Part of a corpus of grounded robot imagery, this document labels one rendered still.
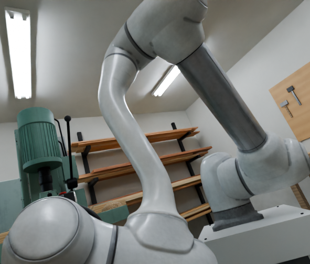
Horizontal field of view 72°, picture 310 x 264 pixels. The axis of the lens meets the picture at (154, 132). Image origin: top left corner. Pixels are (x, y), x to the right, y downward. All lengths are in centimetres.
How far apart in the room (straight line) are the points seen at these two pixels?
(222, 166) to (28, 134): 91
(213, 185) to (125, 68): 54
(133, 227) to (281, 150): 58
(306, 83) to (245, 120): 295
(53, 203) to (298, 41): 369
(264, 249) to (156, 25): 67
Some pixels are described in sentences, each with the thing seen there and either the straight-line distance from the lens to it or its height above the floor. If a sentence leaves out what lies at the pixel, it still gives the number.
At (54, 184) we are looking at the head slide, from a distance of 129.
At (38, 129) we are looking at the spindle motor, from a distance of 121.
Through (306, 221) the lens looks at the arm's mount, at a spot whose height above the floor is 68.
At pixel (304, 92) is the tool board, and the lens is 364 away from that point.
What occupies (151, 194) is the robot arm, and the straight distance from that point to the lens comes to 38.
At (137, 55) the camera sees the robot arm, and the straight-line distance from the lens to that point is 64.
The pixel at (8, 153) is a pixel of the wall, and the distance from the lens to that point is 372.
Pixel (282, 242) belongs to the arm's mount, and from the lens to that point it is 76.
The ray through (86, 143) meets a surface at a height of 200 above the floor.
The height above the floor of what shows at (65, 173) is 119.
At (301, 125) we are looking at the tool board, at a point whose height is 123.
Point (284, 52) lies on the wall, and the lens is 384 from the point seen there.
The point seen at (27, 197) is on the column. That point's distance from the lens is 138.
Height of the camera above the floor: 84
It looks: 19 degrees up
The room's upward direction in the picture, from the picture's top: 19 degrees counter-clockwise
